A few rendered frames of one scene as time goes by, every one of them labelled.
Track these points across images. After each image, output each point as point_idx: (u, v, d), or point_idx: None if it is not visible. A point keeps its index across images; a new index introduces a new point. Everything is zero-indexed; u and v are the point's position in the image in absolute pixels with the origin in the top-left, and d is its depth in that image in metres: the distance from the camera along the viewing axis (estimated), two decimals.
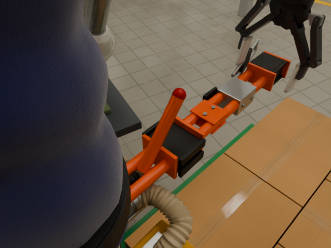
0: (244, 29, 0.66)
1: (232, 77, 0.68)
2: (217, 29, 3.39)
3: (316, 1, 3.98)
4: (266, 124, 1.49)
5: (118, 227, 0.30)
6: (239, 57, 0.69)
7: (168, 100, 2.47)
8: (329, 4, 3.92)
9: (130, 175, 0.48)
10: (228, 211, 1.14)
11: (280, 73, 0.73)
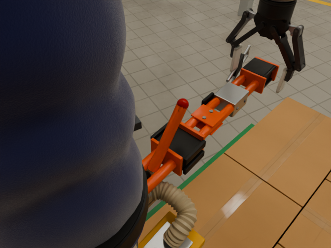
0: (234, 40, 0.74)
1: (227, 81, 0.76)
2: (217, 29, 3.39)
3: (316, 1, 3.98)
4: (266, 124, 1.49)
5: (142, 217, 0.38)
6: (233, 65, 0.76)
7: (168, 100, 2.47)
8: (329, 4, 3.92)
9: None
10: (228, 211, 1.14)
11: (270, 77, 0.81)
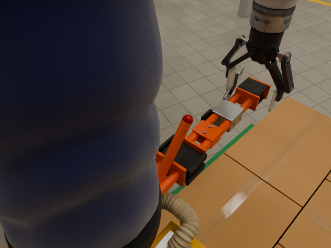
0: (228, 63, 0.79)
1: (223, 99, 0.82)
2: (217, 29, 3.39)
3: (316, 1, 3.98)
4: (266, 124, 1.49)
5: (157, 223, 0.41)
6: (228, 84, 0.82)
7: (168, 100, 2.47)
8: (329, 4, 3.92)
9: None
10: (228, 211, 1.14)
11: (262, 95, 0.88)
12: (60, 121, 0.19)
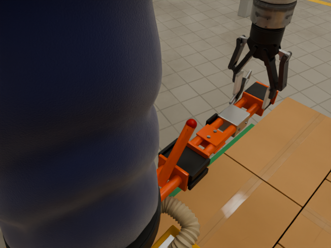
0: (235, 67, 0.79)
1: (229, 104, 0.81)
2: (217, 29, 3.39)
3: (316, 1, 3.98)
4: (266, 124, 1.49)
5: (156, 228, 0.41)
6: (235, 89, 0.81)
7: (168, 100, 2.47)
8: (329, 4, 3.92)
9: None
10: (228, 211, 1.14)
11: (269, 101, 0.86)
12: (59, 126, 0.19)
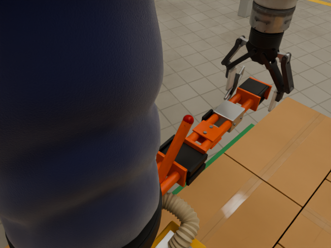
0: (228, 63, 0.79)
1: (224, 100, 0.82)
2: (217, 29, 3.39)
3: (316, 1, 3.98)
4: (266, 124, 1.49)
5: (158, 223, 0.41)
6: (228, 84, 0.82)
7: (168, 100, 2.47)
8: (329, 4, 3.92)
9: None
10: (228, 211, 1.14)
11: (263, 95, 0.88)
12: (62, 121, 0.19)
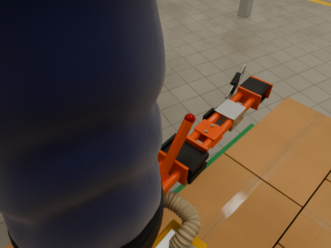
0: None
1: (225, 98, 0.82)
2: (217, 29, 3.39)
3: (316, 1, 3.98)
4: (266, 124, 1.49)
5: (160, 221, 0.42)
6: None
7: (168, 100, 2.47)
8: (329, 4, 3.92)
9: None
10: (228, 211, 1.14)
11: (264, 94, 0.88)
12: (65, 119, 0.19)
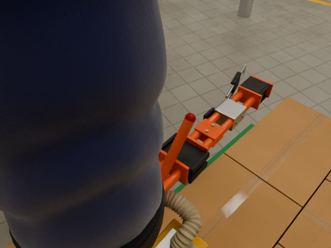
0: None
1: (226, 98, 0.82)
2: (217, 29, 3.39)
3: (316, 1, 3.98)
4: (266, 124, 1.49)
5: (161, 220, 0.42)
6: None
7: (168, 100, 2.47)
8: (329, 4, 3.92)
9: None
10: (228, 211, 1.14)
11: (264, 94, 0.88)
12: (67, 118, 0.19)
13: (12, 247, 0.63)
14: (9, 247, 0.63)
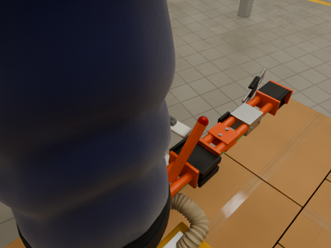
0: None
1: (242, 102, 0.80)
2: (217, 29, 3.39)
3: (316, 1, 3.98)
4: (266, 124, 1.49)
5: (165, 223, 0.41)
6: (183, 126, 0.63)
7: (168, 100, 2.47)
8: (329, 4, 3.92)
9: None
10: (228, 211, 1.14)
11: (283, 100, 0.85)
12: (80, 115, 0.20)
13: (12, 247, 0.63)
14: (9, 247, 0.63)
